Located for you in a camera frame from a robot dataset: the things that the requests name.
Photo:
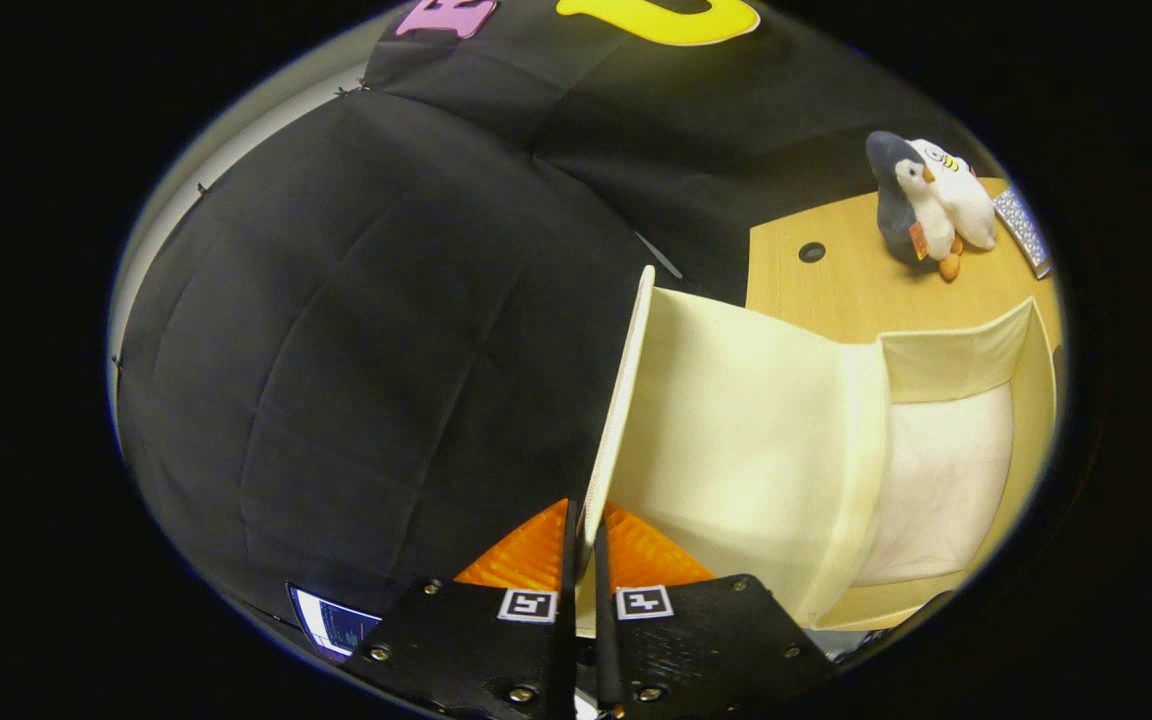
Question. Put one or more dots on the grey patterned book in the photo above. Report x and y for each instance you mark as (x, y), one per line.
(1023, 230)

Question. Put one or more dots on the cream fabric storage box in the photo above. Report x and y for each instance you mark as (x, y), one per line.
(736, 430)

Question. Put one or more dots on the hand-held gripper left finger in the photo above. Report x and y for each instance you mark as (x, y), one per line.
(466, 650)

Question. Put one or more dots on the grey penguin plush toy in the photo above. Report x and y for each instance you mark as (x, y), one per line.
(896, 215)

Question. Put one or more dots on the white duck plush toy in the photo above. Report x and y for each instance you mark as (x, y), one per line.
(968, 205)

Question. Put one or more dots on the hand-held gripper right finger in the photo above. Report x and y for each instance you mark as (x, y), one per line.
(706, 640)

